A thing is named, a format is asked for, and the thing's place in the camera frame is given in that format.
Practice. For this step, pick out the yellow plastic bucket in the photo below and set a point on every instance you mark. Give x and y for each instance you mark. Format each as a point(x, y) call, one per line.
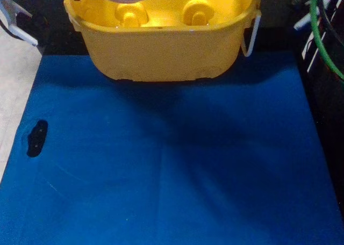
point(166, 54)

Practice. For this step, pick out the blue table mat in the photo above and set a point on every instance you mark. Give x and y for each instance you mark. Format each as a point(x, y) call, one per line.
point(172, 161)

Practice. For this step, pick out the white strut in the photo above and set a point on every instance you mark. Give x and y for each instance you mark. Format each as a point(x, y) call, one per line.
point(305, 21)

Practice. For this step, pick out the black flat bracket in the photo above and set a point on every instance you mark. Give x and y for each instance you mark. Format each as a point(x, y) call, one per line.
point(37, 138)

